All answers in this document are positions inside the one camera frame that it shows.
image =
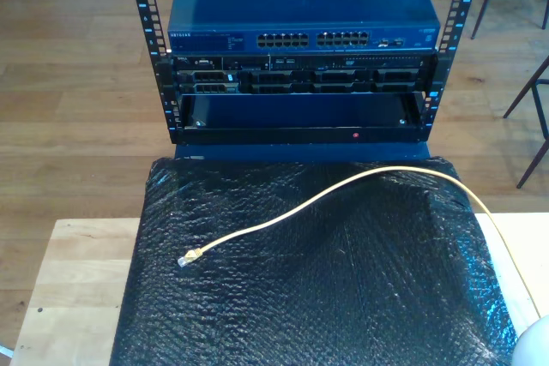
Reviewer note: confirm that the black bubble mat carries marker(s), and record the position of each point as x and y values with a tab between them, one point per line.
300	297

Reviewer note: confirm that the small white object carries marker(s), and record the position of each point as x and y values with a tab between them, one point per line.
4	349

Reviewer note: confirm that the blue rack base plate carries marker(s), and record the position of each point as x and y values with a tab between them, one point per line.
300	154

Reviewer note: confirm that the black rack tray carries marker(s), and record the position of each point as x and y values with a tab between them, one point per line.
300	113

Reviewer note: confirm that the black rack server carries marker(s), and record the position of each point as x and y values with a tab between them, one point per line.
300	79

